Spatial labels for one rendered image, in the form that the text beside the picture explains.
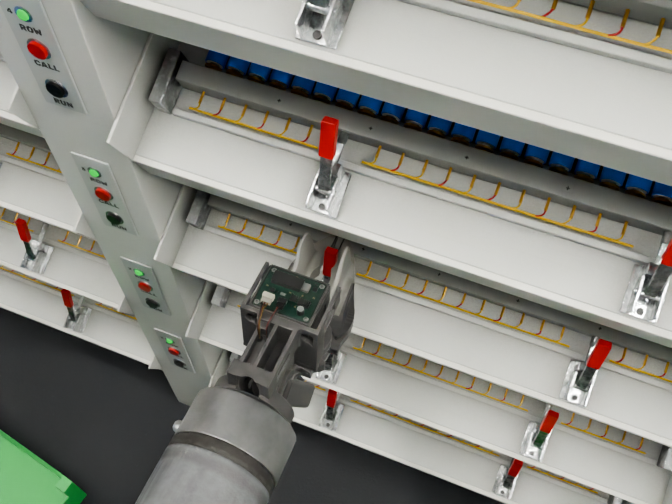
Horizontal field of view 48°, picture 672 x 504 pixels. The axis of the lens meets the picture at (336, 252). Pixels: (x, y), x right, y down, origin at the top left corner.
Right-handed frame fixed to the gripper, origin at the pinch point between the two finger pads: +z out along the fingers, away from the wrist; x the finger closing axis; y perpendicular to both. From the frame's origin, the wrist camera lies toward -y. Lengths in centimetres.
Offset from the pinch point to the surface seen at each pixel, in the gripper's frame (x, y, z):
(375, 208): -4.3, 12.2, -3.4
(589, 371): -26.6, -2.4, -2.0
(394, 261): -5.5, -1.9, 2.6
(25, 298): 54, -44, 4
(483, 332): -16.3, -5.9, 0.6
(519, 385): -21.3, -7.8, -2.7
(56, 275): 40.2, -26.2, 0.3
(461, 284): -12.7, -2.0, 2.6
